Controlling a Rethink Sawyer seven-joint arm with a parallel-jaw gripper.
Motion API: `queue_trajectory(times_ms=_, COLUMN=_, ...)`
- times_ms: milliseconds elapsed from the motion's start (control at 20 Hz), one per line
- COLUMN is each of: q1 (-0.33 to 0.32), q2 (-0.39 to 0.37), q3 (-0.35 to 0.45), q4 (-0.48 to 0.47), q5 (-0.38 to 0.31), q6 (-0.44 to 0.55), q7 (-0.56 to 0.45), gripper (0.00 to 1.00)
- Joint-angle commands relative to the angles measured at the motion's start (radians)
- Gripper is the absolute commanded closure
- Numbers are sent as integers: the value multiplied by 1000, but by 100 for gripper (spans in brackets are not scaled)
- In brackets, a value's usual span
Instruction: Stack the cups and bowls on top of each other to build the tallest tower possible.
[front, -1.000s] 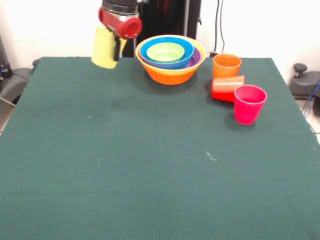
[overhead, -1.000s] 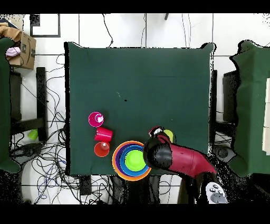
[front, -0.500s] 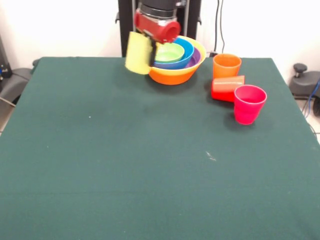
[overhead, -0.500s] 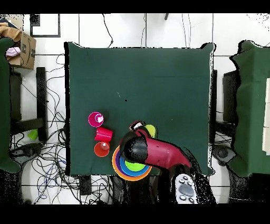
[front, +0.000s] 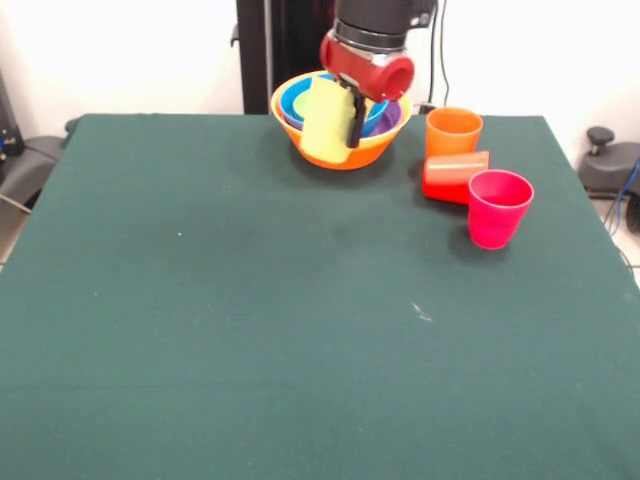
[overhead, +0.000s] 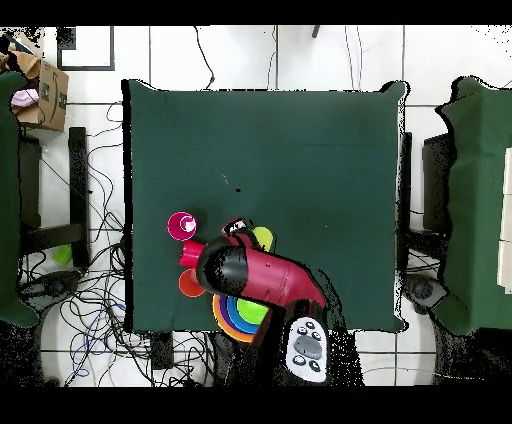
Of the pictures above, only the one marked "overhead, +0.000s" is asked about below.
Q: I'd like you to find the red cup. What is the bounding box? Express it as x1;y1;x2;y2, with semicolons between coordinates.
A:
178;239;208;268

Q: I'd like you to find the lime green cup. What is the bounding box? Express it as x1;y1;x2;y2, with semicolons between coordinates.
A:
52;243;74;266

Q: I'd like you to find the deep blue bowl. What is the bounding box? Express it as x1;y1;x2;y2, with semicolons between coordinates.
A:
224;295;265;336

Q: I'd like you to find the tangle of floor cables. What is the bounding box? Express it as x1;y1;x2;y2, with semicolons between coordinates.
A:
19;101;135;387

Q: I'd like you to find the white box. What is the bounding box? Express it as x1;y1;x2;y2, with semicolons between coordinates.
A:
496;146;512;295

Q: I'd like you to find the black bench frame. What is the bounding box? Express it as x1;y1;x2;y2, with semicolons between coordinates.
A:
17;126;91;269

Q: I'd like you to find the cardboard box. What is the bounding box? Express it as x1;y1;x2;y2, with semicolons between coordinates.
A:
10;59;70;133

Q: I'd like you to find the yellow cup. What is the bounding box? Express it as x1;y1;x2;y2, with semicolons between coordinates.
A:
250;226;276;254

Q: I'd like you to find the green bowl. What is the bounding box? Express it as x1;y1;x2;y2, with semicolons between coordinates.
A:
236;297;270;326

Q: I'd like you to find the black cabinet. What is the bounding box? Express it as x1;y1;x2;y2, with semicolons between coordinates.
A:
421;131;455;233

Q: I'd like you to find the brown crumpled paper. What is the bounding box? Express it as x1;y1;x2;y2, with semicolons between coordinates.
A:
0;49;43;81

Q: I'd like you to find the green cloth covered table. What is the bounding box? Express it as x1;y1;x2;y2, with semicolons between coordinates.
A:
433;75;512;337
0;70;41;329

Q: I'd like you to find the pink cup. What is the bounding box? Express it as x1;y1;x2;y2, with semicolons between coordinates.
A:
166;211;198;242

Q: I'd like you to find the grey floor equipment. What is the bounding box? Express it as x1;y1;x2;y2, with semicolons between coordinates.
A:
401;273;447;315

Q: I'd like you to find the black floor box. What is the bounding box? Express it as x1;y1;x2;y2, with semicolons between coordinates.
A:
150;330;174;371

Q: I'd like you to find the pink cloth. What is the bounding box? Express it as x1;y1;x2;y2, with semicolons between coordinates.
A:
10;88;40;108

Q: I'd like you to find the orange cup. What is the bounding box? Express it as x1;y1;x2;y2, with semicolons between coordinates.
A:
178;268;207;299

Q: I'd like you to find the black square frame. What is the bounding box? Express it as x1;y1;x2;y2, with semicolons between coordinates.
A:
56;25;116;72

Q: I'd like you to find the dark green tablecloth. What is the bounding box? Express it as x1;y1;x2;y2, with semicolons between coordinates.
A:
121;78;411;335

